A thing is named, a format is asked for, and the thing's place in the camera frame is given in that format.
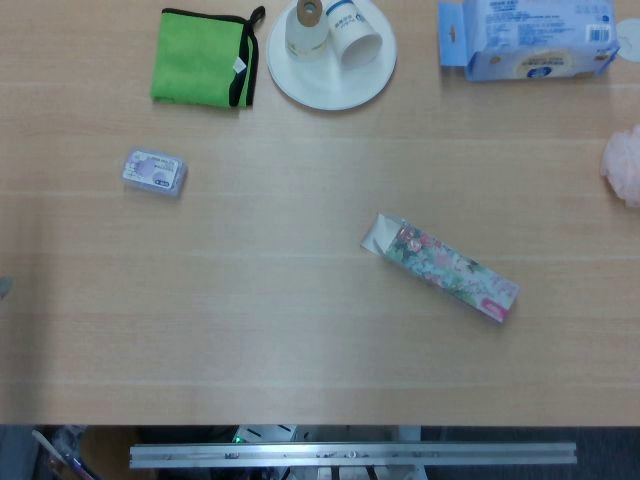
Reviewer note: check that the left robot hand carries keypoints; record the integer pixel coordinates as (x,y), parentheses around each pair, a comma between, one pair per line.
(5,287)

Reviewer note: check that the floral toothpaste box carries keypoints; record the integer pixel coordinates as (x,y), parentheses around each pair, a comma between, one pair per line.
(450,270)

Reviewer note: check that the green microfiber cloth black trim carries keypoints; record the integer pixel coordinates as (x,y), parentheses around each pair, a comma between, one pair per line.
(195,55)

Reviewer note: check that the purple soap in clear case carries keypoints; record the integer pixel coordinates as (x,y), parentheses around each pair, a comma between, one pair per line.
(155,172)

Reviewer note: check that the white round plate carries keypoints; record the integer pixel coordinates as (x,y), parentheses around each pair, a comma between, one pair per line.
(320,85)

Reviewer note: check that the white paper cup blue print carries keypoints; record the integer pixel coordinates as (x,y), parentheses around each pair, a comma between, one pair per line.
(350,30)

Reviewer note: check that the blue white tissue carton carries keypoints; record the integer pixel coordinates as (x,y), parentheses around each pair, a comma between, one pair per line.
(525,40)

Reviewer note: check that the pink mesh bath pouf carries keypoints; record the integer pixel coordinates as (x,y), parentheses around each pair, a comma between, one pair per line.
(625,165)

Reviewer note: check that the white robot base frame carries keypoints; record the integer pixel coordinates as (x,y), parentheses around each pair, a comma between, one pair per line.
(265,434)

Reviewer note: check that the aluminium profile rail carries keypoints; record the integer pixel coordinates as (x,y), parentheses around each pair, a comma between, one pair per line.
(350,455)

